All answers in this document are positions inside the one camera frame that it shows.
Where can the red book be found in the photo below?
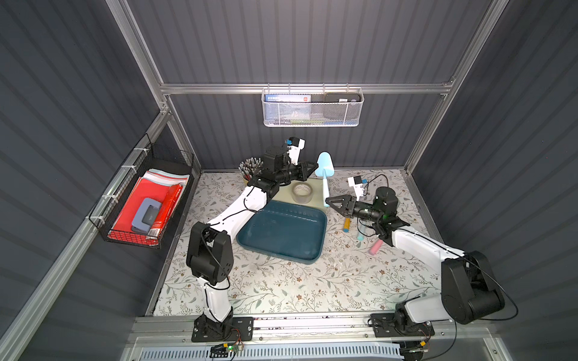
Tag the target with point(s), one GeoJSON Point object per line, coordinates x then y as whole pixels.
{"type": "Point", "coordinates": [167, 208]}

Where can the clear tape roll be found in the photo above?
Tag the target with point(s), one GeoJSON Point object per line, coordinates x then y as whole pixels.
{"type": "Point", "coordinates": [302, 193]}

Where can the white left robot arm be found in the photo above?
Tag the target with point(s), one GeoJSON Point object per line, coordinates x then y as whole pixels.
{"type": "Point", "coordinates": [210, 251]}

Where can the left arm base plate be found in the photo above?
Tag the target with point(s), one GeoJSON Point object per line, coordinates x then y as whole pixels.
{"type": "Point", "coordinates": [222, 328]}

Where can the aluminium front rail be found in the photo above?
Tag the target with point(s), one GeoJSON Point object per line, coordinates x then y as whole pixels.
{"type": "Point", "coordinates": [325, 326]}

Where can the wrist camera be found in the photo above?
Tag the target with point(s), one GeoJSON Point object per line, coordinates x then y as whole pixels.
{"type": "Point", "coordinates": [294, 147]}
{"type": "Point", "coordinates": [359, 186]}

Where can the red folder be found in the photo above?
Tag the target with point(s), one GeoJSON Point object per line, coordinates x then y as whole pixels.
{"type": "Point", "coordinates": [154, 184]}

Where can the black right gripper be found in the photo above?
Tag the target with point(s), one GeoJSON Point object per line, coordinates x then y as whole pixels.
{"type": "Point", "coordinates": [351, 208]}

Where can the white mesh wall basket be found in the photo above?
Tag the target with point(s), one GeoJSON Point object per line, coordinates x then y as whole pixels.
{"type": "Point", "coordinates": [317, 118]}

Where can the purple shovel pink handle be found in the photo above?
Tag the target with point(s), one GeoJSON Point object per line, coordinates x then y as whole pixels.
{"type": "Point", "coordinates": [376, 247]}

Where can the pale green flat board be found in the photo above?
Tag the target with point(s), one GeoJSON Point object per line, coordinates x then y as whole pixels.
{"type": "Point", "coordinates": [284, 194]}

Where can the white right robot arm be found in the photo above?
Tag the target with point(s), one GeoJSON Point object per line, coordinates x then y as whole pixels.
{"type": "Point", "coordinates": [469, 290]}

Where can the grey blue stapler box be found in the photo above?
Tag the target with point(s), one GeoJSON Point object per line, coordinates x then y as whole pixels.
{"type": "Point", "coordinates": [145, 216]}

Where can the black wire side basket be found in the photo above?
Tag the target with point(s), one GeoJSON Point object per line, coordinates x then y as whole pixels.
{"type": "Point", "coordinates": [152, 155]}

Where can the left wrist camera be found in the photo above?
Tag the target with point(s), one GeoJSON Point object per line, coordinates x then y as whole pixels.
{"type": "Point", "coordinates": [294, 147]}

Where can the small green circuit board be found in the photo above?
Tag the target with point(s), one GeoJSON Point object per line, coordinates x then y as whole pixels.
{"type": "Point", "coordinates": [225, 350]}

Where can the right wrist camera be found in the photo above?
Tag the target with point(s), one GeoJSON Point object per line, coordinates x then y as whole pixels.
{"type": "Point", "coordinates": [359, 186]}

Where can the bundle of pencils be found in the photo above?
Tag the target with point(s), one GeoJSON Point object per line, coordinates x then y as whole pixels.
{"type": "Point", "coordinates": [249, 167]}

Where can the blue white box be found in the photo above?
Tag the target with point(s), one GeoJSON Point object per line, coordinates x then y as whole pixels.
{"type": "Point", "coordinates": [286, 109]}

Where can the white vent grille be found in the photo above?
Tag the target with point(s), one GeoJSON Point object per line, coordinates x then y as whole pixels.
{"type": "Point", "coordinates": [367, 350]}

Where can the yellow toy shovel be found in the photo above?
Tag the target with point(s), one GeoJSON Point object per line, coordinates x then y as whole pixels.
{"type": "Point", "coordinates": [347, 225]}

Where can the black device in basket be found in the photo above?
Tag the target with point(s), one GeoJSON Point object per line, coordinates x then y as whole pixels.
{"type": "Point", "coordinates": [345, 107]}

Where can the teal plastic storage tray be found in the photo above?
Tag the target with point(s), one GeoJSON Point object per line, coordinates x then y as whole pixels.
{"type": "Point", "coordinates": [286, 231]}

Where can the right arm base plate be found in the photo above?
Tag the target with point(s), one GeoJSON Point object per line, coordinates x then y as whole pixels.
{"type": "Point", "coordinates": [398, 325]}

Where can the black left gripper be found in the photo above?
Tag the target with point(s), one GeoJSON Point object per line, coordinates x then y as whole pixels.
{"type": "Point", "coordinates": [301, 169]}

